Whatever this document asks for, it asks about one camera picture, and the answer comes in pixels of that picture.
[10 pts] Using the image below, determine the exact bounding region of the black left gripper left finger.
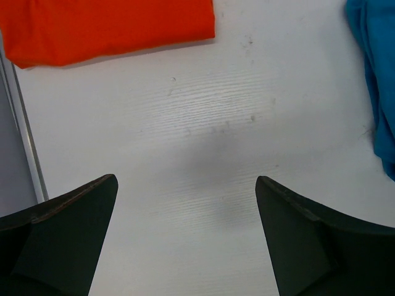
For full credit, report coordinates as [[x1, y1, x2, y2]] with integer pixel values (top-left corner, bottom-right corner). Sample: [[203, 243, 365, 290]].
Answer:
[[1, 174, 119, 295]]

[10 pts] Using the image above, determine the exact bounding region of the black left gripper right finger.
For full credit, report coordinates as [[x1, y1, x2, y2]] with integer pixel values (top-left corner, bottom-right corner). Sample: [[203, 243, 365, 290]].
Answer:
[[256, 176, 394, 295]]

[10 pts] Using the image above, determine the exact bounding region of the teal blue t shirt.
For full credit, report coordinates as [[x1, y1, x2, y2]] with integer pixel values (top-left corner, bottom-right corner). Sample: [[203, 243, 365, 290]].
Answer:
[[344, 1, 394, 179]]

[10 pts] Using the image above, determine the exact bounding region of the folded orange t shirt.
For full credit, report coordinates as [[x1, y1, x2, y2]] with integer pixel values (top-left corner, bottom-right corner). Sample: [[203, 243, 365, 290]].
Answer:
[[1, 1, 215, 69]]

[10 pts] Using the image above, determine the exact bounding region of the aluminium table edge rail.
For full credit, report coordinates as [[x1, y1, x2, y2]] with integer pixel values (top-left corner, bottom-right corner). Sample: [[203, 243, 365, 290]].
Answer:
[[1, 53, 49, 204]]

